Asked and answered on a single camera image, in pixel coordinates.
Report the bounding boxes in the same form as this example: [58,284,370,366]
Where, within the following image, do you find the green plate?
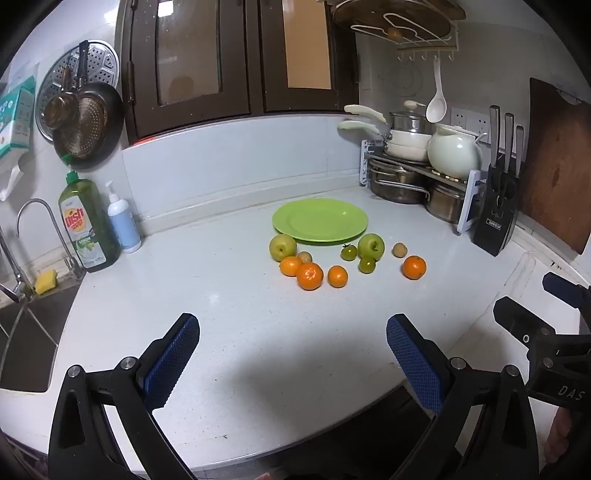
[271,198,369,245]

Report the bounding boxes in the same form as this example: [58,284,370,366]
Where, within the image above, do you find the person's right hand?
[544,407,575,468]

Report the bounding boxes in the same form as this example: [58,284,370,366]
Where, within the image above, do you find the white pump bottle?
[104,180,142,254]

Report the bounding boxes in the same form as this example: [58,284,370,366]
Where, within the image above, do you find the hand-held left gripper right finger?
[386,314,540,480]

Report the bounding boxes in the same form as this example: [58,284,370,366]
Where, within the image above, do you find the white wire wall rack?
[350,14,460,63]

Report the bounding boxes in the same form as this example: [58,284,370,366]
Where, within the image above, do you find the gooseneck steel faucet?
[17,198,86,282]

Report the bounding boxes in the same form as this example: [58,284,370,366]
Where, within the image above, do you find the steel handled knife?
[488,105,502,169]
[502,113,515,174]
[513,124,526,178]

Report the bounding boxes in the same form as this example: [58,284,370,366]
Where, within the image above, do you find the green apple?
[269,234,297,262]
[357,233,386,261]

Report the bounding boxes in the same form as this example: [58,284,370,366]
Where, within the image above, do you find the white ladle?
[425,54,448,124]

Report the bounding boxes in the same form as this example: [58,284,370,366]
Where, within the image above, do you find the dark wooden cabinet door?
[115,0,264,146]
[247,0,361,116]

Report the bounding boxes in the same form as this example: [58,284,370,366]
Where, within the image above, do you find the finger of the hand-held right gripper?
[542,271,591,309]
[492,296,559,356]

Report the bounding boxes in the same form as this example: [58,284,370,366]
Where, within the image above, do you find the steel sink faucet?
[0,228,35,303]

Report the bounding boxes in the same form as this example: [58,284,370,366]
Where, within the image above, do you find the brown wooden cutting board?
[517,78,591,256]

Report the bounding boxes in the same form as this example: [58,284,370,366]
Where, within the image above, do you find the green dish soap bottle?
[58,168,122,274]

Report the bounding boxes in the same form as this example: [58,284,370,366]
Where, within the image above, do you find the white pot rack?
[360,140,485,236]

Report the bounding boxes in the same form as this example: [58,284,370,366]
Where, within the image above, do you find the small copper pan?
[44,67,79,130]

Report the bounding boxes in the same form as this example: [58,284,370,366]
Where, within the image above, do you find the round wooden board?
[332,0,467,44]

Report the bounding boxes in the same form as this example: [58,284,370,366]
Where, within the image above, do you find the round steel steamer tray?
[35,40,122,141]

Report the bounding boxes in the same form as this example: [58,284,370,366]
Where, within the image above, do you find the cream ceramic kettle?
[427,124,488,181]

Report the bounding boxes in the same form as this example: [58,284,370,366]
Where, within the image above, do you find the black knife block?
[472,164,525,257]

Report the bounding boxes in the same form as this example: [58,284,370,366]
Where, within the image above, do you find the tissue pack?
[0,76,37,162]

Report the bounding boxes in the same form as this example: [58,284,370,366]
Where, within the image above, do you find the brass mesh strainer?
[65,95,108,148]

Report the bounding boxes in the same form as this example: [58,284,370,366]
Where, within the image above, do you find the cream saucepan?
[337,121,433,162]

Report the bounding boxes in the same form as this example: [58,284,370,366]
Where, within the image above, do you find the kitchen sink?
[0,288,81,393]

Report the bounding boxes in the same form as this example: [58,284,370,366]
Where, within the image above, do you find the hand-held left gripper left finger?
[48,313,201,480]

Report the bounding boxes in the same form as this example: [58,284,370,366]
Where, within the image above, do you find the steel pot with cream handle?
[344,100,437,136]

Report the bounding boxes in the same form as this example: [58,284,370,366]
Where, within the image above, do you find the yellow sponge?
[35,269,58,296]

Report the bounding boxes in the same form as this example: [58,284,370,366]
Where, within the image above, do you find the black frying pan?
[52,41,124,171]

